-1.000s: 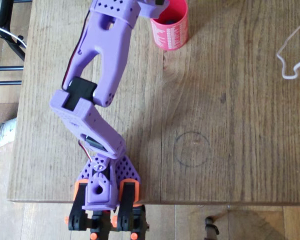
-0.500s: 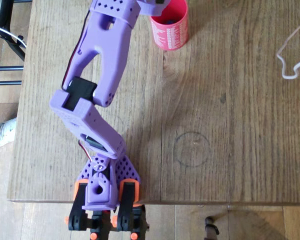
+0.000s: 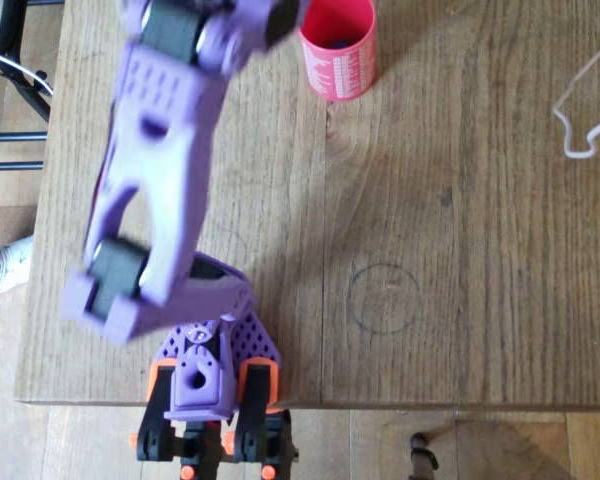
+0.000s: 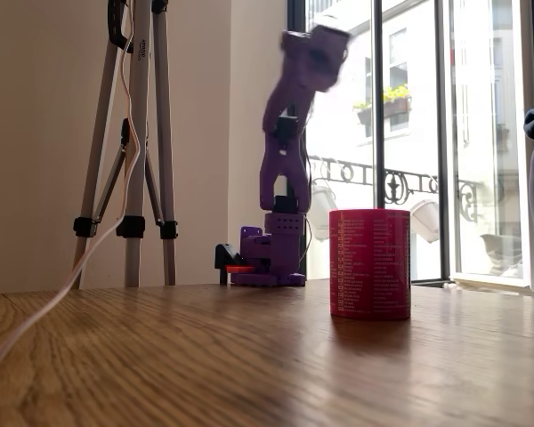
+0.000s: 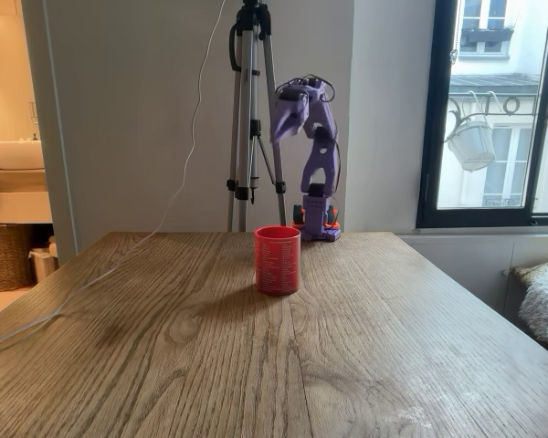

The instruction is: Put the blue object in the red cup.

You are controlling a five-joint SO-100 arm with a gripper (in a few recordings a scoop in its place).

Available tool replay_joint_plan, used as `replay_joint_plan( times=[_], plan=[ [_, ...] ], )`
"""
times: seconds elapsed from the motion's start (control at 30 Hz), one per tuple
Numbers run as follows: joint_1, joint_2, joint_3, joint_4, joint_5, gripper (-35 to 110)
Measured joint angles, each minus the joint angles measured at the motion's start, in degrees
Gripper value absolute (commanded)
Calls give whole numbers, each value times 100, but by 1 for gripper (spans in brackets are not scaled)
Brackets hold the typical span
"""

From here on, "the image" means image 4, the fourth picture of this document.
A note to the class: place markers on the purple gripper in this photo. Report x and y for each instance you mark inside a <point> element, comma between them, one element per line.
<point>321,76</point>

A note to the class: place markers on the purple robot arm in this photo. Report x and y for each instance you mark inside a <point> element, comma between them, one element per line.
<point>280,169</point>

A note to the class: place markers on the red cup with white print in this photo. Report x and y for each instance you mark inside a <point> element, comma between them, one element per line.
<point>369,267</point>

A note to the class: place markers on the flower box with yellow flowers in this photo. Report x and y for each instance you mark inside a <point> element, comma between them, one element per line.
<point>394,104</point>

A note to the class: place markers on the white hanging flower pot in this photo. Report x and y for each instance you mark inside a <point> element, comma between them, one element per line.
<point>321,204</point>
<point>427,220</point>

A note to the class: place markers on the black wrought iron railing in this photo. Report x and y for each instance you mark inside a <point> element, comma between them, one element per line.
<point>398,187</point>

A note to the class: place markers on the silver tripod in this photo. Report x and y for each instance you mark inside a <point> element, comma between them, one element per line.
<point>139,133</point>

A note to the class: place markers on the white window door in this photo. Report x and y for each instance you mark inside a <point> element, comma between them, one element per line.
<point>527,133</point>

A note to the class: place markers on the black clamp with orange lever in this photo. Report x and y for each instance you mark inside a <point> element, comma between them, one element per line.
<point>224,255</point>

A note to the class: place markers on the grey stone planter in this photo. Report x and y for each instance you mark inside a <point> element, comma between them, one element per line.
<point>500,253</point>

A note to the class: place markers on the dark window frame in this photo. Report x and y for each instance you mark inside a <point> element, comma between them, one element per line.
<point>296,133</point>

